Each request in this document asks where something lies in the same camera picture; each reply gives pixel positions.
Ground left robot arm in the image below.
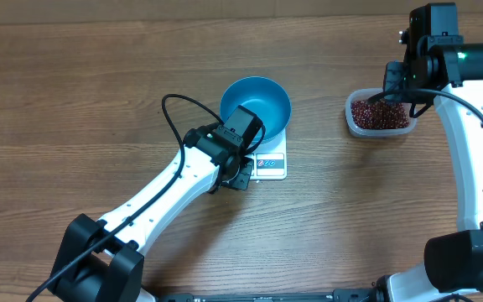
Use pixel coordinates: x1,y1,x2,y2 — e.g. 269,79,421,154
46,123,265,302

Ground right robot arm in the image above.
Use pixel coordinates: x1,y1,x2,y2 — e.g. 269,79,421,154
375,35,483,301

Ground white digital kitchen scale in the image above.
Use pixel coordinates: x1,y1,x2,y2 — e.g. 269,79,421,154
248,130,288,181

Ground blue metal bowl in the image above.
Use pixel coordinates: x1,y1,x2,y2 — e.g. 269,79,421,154
220,76,292,143

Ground red adzuki beans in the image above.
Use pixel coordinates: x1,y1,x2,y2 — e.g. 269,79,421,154
351,100,410,130

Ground clear plastic food container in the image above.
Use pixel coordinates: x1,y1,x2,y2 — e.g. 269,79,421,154
345,88,417,138

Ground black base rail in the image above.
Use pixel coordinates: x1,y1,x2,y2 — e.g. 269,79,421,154
158,289,391,302

